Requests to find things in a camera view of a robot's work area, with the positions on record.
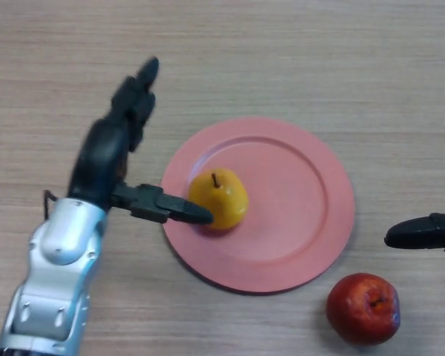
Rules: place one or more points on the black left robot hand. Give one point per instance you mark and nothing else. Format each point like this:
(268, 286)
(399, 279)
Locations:
(100, 159)

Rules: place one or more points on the pink round plate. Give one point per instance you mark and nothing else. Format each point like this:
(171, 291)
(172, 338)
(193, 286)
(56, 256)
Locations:
(293, 222)

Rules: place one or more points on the red apple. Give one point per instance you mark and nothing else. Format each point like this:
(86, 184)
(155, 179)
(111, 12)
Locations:
(356, 309)

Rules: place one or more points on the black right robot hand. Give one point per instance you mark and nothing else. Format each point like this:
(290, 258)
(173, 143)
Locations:
(419, 233)

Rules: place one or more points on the yellow pear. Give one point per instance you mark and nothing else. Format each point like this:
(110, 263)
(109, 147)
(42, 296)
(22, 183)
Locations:
(226, 198)

